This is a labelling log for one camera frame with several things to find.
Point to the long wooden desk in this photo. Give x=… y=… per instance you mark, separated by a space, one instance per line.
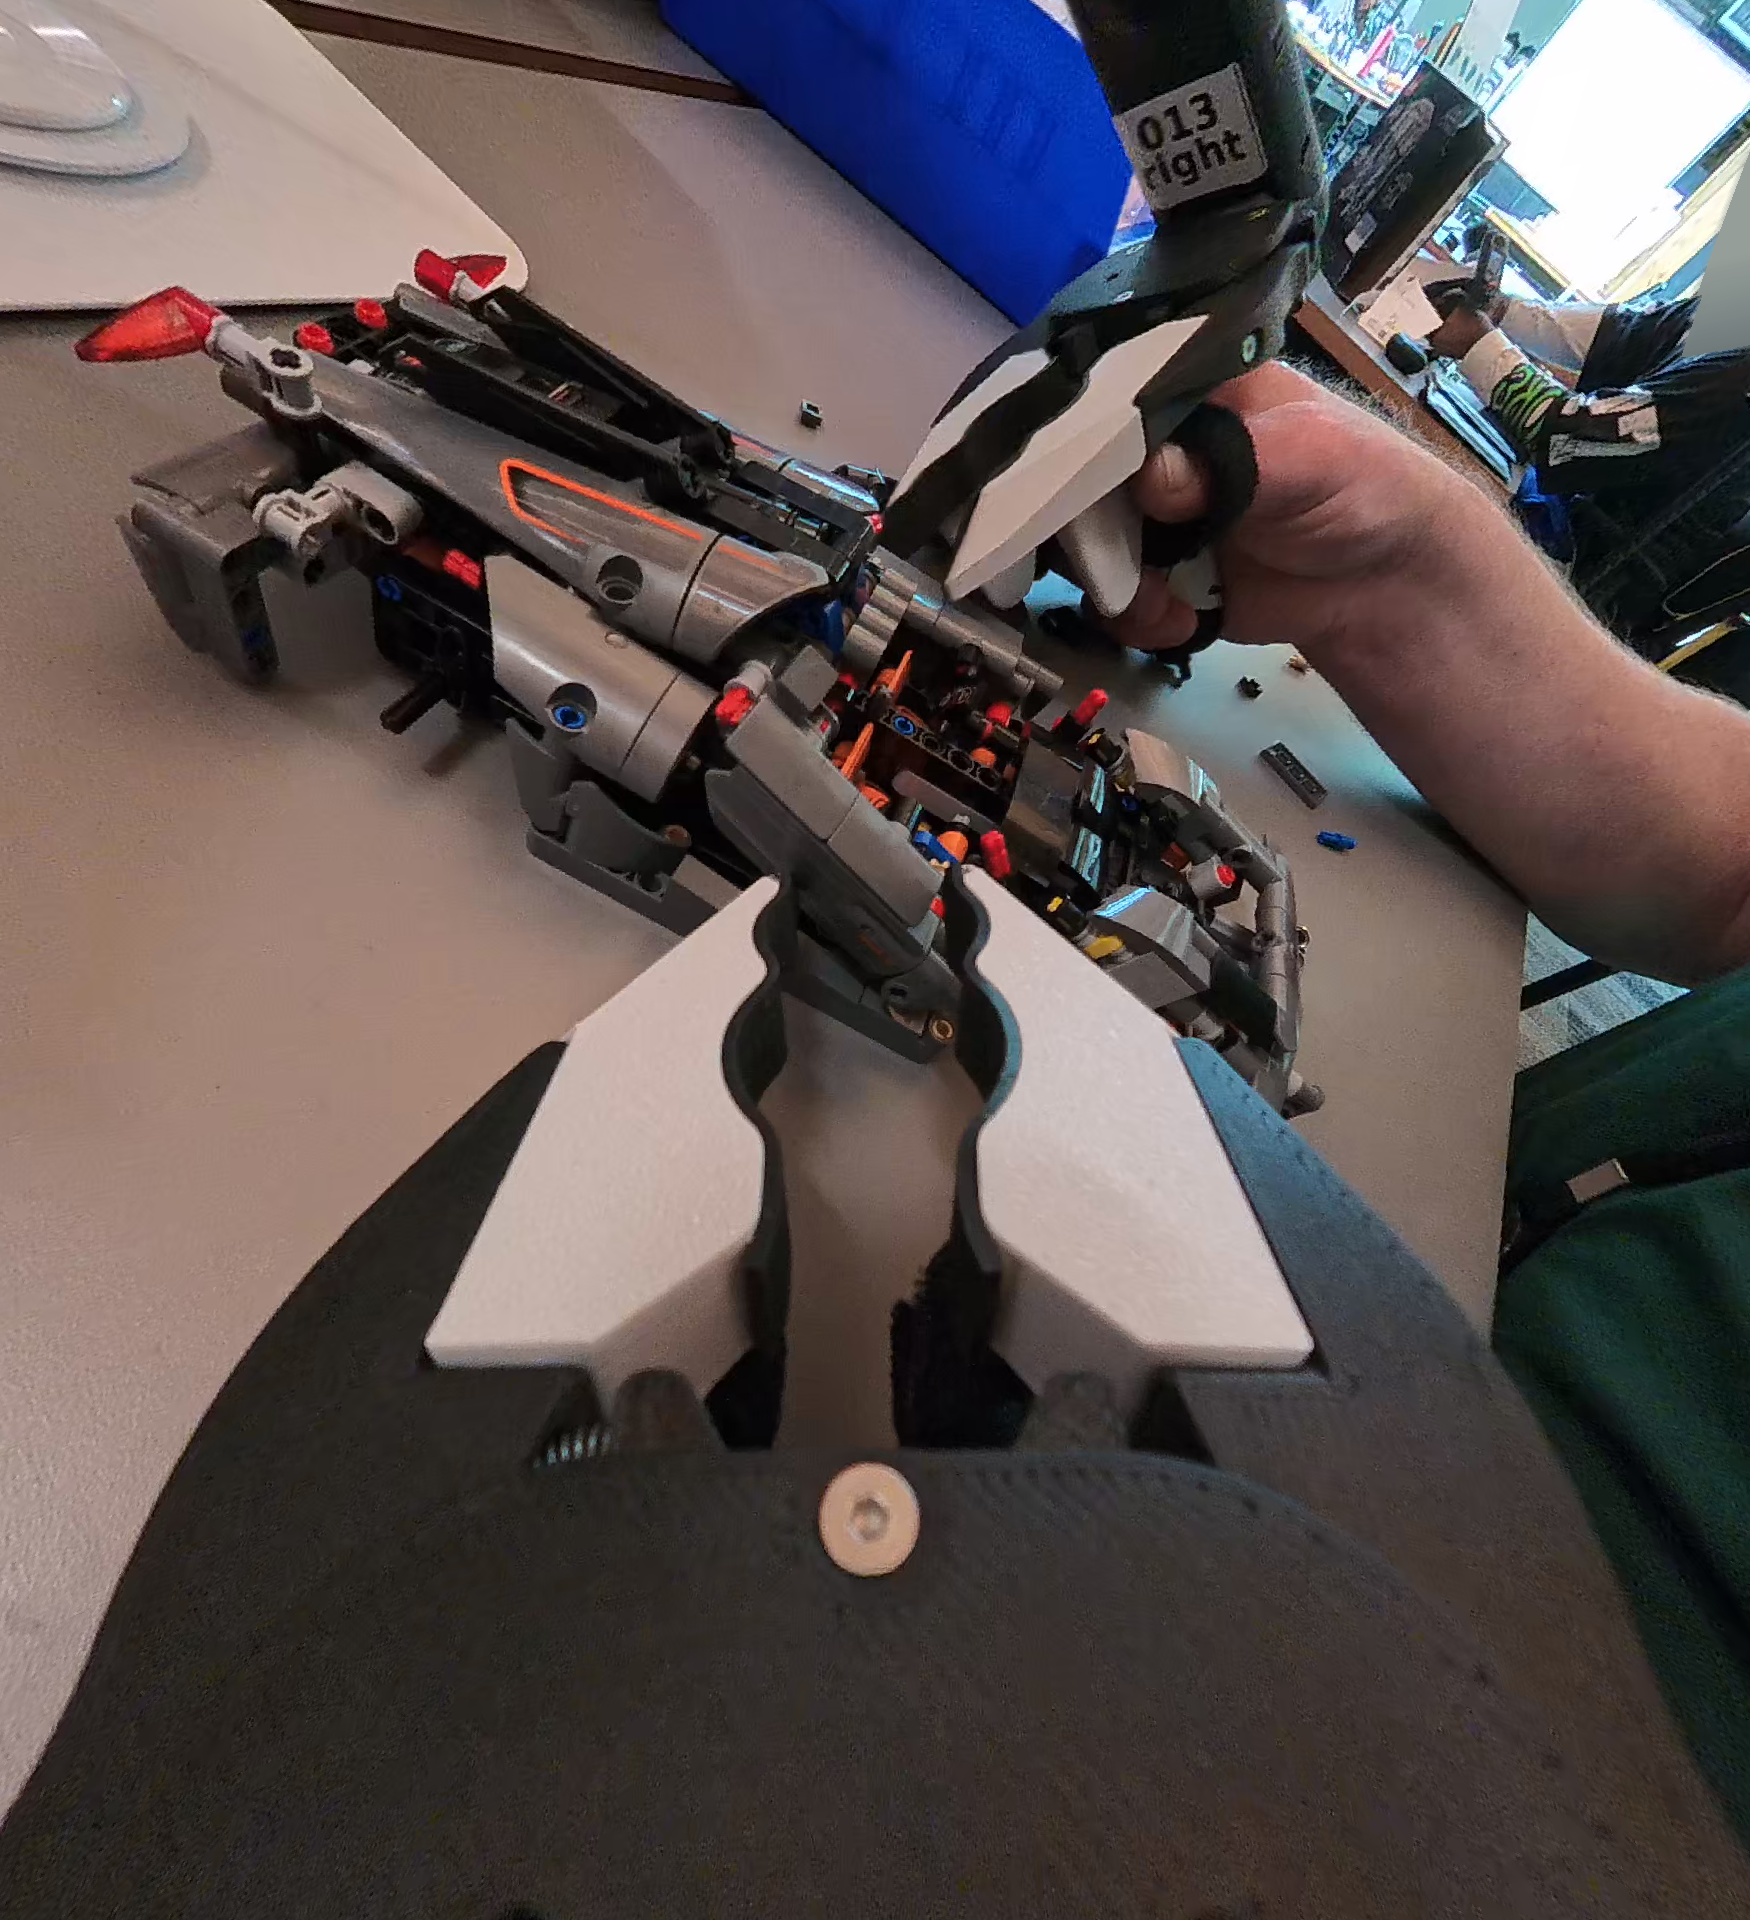
x=1370 y=360

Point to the dark printed box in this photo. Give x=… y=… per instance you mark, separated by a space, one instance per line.
x=1417 y=181

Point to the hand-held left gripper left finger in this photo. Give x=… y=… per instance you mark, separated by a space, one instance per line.
x=605 y=1200

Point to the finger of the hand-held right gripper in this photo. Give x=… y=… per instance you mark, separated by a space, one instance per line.
x=973 y=420
x=1086 y=450

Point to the white display board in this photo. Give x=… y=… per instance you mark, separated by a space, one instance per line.
x=1626 y=150

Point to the person's right forearm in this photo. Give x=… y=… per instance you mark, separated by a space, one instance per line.
x=1596 y=721

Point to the grey lego cylinder assembly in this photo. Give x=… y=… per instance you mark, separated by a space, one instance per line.
x=845 y=856

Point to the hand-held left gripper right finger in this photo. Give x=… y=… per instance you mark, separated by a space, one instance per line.
x=1146 y=1200

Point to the white flat board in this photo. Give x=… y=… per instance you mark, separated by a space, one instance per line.
x=292 y=181

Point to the person's right hand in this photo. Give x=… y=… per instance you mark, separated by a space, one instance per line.
x=1340 y=511

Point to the blue plastic bin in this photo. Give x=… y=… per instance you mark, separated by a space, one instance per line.
x=936 y=119

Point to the black lego plate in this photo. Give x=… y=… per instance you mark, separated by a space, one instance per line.
x=1293 y=774

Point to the large grey lego vehicle model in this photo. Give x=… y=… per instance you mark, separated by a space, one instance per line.
x=589 y=570

